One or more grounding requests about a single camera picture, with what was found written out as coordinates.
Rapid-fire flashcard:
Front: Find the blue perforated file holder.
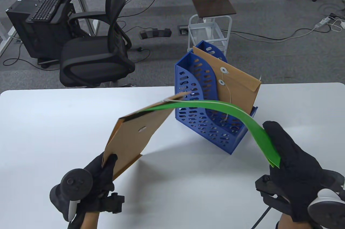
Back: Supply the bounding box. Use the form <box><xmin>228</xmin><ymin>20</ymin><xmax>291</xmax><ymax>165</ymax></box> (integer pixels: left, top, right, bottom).
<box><xmin>175</xmin><ymin>41</ymin><xmax>258</xmax><ymax>155</ymax></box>

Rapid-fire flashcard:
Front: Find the black keyboard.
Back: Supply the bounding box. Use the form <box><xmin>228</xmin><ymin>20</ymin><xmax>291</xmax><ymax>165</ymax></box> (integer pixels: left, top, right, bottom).
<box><xmin>32</xmin><ymin>0</ymin><xmax>64</xmax><ymax>22</ymax></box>

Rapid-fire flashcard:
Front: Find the black computer tower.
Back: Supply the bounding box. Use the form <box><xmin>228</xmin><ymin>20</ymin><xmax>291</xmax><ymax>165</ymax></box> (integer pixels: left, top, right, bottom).
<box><xmin>6</xmin><ymin>0</ymin><xmax>76</xmax><ymax>59</ymax></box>

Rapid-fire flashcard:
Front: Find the green cardstock sheet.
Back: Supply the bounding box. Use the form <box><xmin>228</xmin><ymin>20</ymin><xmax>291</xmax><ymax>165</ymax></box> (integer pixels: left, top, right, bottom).
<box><xmin>139</xmin><ymin>100</ymin><xmax>281</xmax><ymax>169</ymax></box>

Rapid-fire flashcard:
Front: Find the person's right forearm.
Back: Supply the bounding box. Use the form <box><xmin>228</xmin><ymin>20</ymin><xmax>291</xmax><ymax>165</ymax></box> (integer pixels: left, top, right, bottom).
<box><xmin>276</xmin><ymin>213</ymin><xmax>318</xmax><ymax>229</ymax></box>

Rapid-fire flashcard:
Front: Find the black and white controller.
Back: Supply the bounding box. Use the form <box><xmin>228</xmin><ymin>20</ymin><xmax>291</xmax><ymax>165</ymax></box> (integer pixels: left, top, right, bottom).
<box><xmin>307</xmin><ymin>169</ymin><xmax>345</xmax><ymax>227</ymax></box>
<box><xmin>49</xmin><ymin>169</ymin><xmax>94</xmax><ymax>223</ymax></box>

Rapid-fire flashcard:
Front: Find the white power strip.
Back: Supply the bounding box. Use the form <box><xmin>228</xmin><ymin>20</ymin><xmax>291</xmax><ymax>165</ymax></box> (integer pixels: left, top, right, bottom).
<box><xmin>315</xmin><ymin>16</ymin><xmax>332</xmax><ymax>28</ymax></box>

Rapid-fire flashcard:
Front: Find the person's right hand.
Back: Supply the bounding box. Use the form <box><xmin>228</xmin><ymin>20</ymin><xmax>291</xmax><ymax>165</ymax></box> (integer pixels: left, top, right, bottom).
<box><xmin>255</xmin><ymin>121</ymin><xmax>328</xmax><ymax>224</ymax></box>

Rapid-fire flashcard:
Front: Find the brown wooden board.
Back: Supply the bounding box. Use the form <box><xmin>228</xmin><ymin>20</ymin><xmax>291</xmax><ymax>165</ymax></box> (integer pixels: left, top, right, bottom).
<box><xmin>188</xmin><ymin>0</ymin><xmax>237</xmax><ymax>19</ymax></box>

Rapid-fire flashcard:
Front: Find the person's left hand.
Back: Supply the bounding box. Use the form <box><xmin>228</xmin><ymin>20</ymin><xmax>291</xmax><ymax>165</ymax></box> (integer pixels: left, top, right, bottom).
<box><xmin>67</xmin><ymin>152</ymin><xmax>125</xmax><ymax>229</ymax></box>

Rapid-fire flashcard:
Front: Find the person's left forearm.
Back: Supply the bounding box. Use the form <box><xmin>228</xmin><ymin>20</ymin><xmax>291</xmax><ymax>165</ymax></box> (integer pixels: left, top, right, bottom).
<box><xmin>80</xmin><ymin>211</ymin><xmax>100</xmax><ymax>229</ymax></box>

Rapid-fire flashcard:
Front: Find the black glove cable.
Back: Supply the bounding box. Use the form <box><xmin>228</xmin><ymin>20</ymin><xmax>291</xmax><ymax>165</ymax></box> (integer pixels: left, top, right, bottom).
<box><xmin>251</xmin><ymin>207</ymin><xmax>271</xmax><ymax>229</ymax></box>

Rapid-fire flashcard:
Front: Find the black mesh office chair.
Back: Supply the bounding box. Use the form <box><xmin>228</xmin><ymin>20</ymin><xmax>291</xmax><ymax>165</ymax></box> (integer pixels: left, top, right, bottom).
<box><xmin>59</xmin><ymin>0</ymin><xmax>136</xmax><ymax>88</ymax></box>

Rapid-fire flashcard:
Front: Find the white desk frame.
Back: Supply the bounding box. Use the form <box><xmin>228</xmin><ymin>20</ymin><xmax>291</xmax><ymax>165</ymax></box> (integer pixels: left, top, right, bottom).
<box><xmin>58</xmin><ymin>0</ymin><xmax>101</xmax><ymax>37</ymax></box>

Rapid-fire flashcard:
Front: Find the brown document pouch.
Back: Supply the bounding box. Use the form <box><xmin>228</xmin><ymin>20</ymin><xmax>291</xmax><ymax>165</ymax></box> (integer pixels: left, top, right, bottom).
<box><xmin>102</xmin><ymin>92</ymin><xmax>192</xmax><ymax>181</ymax></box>
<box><xmin>192</xmin><ymin>46</ymin><xmax>262</xmax><ymax>118</ymax></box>

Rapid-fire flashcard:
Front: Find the white metal cart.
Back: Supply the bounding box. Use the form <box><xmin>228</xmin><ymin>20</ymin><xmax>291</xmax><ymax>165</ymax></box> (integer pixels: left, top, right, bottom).
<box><xmin>188</xmin><ymin>15</ymin><xmax>232</xmax><ymax>57</ymax></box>

